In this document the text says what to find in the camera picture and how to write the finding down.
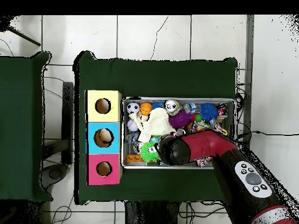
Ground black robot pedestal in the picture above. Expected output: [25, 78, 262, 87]
[124, 200, 187, 224]

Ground clear mesh bin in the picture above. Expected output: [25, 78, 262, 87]
[121, 97, 237, 170]

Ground orange toy block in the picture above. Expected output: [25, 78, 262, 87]
[126, 153, 143, 163]

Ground wooden box with three holes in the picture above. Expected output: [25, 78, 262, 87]
[85, 89, 123, 186]

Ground small soccer ball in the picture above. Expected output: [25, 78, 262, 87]
[126, 102, 141, 116]

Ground purple spiky ball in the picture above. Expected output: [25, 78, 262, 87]
[169, 111, 194, 131]

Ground black floor cable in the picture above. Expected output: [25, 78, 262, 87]
[237, 130, 299, 140]

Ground cream knitted cloth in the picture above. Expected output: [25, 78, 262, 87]
[130, 107, 178, 143]

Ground small orange basketball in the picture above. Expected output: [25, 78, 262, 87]
[140, 101, 154, 117]

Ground green cloth side table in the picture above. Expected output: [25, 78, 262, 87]
[0, 51, 53, 203]

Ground green fuzzy toy with eyes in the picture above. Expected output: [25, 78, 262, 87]
[140, 142, 161, 163]

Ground blue spiky ball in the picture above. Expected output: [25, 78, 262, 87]
[200, 102, 219, 122]

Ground black tripod leg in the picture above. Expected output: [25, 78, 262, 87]
[0, 16, 42, 47]

